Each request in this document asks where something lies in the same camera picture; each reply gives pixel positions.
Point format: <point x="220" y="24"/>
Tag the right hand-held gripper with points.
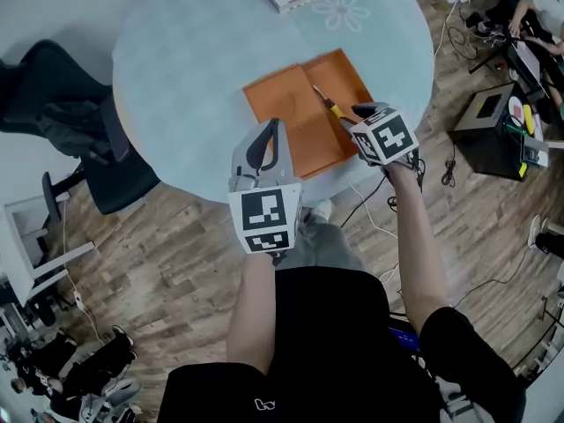
<point x="388" y="137"/>

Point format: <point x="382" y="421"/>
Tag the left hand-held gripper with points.
<point x="264" y="212"/>

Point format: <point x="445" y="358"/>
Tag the yellow black screwdriver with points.
<point x="331" y="106"/>

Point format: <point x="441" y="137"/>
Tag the orange box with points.
<point x="299" y="117"/>

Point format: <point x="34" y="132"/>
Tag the person's right forearm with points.
<point x="414" y="245"/>

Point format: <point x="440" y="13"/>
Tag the person's left forearm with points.
<point x="253" y="311"/>

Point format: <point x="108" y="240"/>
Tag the person's white shoe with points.
<point x="324" y="207"/>

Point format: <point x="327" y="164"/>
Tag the light blue flower tablecloth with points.
<point x="198" y="82"/>

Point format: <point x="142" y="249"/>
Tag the person's grey trouser leg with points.
<point x="321" y="245"/>

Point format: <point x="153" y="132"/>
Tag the black cube machine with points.
<point x="489" y="139"/>

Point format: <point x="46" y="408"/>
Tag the black tripod stand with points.
<point x="506" y="55"/>

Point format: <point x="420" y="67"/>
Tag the red white round disc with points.
<point x="520" y="110"/>

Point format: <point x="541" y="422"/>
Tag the person's black shirt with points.
<point x="317" y="351"/>

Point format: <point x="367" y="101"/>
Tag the black office chair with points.
<point x="66" y="117"/>

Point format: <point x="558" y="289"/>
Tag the blue screen device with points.
<point x="403" y="338"/>

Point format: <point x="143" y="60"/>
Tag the white desk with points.
<point x="31" y="245"/>

